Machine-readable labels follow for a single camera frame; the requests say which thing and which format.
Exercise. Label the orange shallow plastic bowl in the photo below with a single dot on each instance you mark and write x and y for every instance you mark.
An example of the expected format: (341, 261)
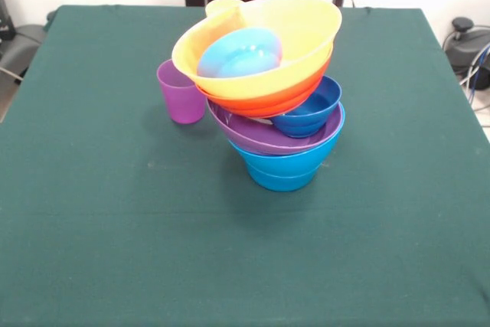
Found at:
(283, 103)

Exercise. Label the purple plastic cup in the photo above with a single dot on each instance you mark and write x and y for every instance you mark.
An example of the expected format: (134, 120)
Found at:
(180, 101)

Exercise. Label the small light blue bowl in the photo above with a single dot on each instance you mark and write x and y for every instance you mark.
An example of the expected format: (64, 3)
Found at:
(283, 184)

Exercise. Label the small dark blue bowl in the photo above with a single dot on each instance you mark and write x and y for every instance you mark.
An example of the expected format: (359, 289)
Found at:
(314, 112)

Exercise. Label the dark green tablecloth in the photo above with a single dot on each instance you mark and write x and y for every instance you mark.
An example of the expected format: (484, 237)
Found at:
(245, 246)

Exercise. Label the small cyan plastic bowl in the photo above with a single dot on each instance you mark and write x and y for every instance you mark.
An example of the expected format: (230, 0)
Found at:
(241, 53)

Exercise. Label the yellow plastic cup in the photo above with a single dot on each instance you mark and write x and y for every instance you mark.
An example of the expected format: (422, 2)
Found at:
(220, 5)

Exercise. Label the medium light blue bowl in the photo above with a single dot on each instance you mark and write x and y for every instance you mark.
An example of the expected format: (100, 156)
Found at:
(283, 164)

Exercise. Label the large yellow plastic bowl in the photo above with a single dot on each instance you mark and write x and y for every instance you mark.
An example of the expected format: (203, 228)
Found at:
(306, 28)

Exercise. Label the large purple plastic bowl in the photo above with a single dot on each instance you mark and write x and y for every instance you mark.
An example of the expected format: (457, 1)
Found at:
(245, 133)

